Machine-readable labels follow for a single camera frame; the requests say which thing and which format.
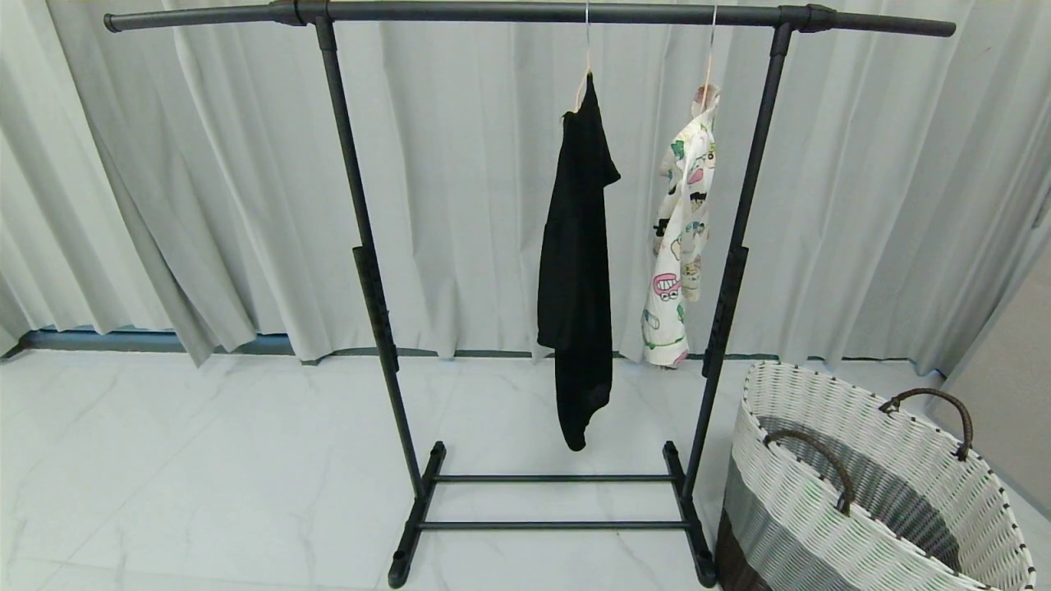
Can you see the black garment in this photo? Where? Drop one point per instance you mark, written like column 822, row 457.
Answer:
column 575, row 287

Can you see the cream printed garment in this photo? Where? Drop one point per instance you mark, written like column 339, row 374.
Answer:
column 677, row 271

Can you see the pink clothes hanger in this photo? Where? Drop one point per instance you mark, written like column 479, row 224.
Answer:
column 588, row 49
column 710, row 57

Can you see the black clothes rack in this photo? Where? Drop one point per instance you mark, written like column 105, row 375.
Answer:
column 493, row 12

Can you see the white laundry basket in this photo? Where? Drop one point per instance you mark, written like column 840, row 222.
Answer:
column 796, row 525

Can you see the white curtain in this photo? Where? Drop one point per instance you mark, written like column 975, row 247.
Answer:
column 246, row 164

